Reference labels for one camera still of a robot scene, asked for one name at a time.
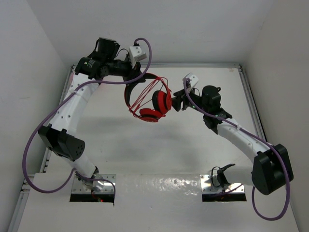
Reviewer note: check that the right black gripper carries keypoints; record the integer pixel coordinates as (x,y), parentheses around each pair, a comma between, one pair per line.
(176,103)

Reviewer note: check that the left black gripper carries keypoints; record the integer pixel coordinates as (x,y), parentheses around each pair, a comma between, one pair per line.
(132,73)

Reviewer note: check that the red black headphones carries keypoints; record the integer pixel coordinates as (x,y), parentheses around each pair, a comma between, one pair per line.
(153,102)

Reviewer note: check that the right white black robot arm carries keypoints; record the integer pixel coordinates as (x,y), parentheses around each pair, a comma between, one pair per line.
(271,168)

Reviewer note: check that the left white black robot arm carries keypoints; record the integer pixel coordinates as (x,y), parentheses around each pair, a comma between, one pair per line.
(100,67)

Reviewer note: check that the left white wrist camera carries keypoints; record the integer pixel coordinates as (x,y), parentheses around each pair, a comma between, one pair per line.
(136,55)

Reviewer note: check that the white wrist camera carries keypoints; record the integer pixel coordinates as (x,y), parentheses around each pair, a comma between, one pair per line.
(190,81)
(136,55)

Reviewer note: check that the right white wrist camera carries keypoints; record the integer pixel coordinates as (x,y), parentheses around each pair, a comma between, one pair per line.
(190,81)

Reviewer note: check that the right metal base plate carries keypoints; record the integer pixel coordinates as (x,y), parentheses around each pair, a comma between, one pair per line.
(210,185)

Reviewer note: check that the metal base plate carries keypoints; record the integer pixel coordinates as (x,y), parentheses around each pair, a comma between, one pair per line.
(80,186)
(210,185)

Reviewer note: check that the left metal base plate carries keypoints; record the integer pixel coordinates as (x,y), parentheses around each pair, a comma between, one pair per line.
(80,186)

